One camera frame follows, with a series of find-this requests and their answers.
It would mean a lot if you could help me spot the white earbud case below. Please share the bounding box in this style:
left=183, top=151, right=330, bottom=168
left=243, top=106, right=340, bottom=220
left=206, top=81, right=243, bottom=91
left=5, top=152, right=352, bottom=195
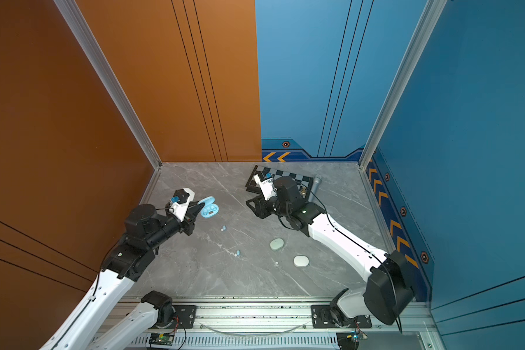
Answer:
left=293, top=255, right=309, bottom=268
left=269, top=238, right=285, bottom=251

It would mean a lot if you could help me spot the black white chessboard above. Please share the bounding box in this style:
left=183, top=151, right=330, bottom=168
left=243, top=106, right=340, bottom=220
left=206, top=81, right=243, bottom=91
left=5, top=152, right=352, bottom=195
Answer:
left=245, top=165, right=314, bottom=194

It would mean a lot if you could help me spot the green circuit board right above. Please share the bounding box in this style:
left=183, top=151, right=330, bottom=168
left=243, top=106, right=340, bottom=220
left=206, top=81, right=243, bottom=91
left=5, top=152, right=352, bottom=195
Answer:
left=346, top=332, right=368, bottom=344

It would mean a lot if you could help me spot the right aluminium corner post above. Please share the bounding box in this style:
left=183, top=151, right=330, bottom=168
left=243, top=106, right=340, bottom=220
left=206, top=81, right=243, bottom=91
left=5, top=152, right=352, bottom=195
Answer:
left=358, top=0, right=448, bottom=171

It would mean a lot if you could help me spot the light blue earbud case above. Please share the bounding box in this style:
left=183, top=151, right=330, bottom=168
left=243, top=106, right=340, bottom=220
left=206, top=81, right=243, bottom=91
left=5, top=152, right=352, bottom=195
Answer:
left=198, top=196, right=220, bottom=219

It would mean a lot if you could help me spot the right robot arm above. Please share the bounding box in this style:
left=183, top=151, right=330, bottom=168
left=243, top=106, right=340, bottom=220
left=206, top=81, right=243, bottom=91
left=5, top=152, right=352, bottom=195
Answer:
left=246, top=173, right=415, bottom=328

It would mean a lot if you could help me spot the green circuit board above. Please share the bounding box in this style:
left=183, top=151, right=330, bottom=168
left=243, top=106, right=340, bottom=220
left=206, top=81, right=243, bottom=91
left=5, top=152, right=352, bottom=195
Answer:
left=346, top=332, right=368, bottom=344
left=148, top=333, right=175, bottom=348

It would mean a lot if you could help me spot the left aluminium corner post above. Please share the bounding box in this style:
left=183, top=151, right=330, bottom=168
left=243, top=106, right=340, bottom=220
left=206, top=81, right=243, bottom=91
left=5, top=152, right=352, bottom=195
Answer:
left=53, top=0, right=163, bottom=171

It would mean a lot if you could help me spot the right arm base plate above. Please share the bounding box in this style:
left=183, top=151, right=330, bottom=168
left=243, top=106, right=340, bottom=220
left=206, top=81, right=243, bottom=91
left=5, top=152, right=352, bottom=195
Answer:
left=311, top=305, right=372, bottom=329

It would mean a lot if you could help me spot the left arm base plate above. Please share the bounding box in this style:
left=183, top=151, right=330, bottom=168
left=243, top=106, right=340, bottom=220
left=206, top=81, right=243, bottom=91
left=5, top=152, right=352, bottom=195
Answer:
left=147, top=305, right=197, bottom=330

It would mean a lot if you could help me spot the white earbud case front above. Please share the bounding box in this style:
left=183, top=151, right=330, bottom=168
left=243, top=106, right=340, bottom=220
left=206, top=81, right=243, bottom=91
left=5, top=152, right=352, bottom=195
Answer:
left=293, top=255, right=309, bottom=268

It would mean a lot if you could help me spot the aluminium corner post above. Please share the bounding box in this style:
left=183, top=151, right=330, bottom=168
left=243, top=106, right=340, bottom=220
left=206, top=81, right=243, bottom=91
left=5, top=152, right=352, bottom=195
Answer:
left=53, top=0, right=163, bottom=171
left=358, top=0, right=448, bottom=171

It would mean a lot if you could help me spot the grey microphone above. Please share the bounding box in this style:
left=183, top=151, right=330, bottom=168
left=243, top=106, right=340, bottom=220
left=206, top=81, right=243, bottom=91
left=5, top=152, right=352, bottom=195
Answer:
left=308, top=175, right=322, bottom=201

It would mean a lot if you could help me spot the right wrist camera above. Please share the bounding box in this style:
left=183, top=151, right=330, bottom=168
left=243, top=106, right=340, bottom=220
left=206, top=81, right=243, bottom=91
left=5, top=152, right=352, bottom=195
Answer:
left=253, top=173, right=277, bottom=201

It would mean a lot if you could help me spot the green circuit board left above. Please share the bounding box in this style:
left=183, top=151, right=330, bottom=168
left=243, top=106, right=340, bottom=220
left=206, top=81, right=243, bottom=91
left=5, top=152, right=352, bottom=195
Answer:
left=148, top=333, right=175, bottom=348

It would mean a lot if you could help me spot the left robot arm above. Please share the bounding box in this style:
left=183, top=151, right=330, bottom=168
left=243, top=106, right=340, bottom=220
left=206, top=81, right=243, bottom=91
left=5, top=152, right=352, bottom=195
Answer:
left=43, top=201, right=205, bottom=349

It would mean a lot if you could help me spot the aluminium front rail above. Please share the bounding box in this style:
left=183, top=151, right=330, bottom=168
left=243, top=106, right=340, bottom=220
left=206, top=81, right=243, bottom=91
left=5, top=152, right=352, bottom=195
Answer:
left=69, top=297, right=438, bottom=335

